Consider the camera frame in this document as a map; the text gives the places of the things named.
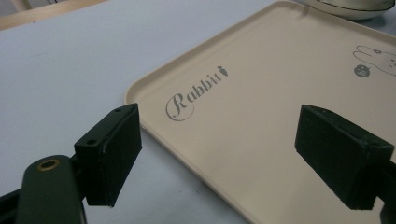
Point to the white bowl with dark rim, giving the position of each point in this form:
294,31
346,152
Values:
348,7

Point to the light wooden furniture edge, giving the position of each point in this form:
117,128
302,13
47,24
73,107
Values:
40,12

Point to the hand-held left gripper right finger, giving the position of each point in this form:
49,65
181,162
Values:
339,155

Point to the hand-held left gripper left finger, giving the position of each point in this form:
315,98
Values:
107,158

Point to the beige plastic tray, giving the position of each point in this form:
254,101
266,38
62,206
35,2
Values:
267,118

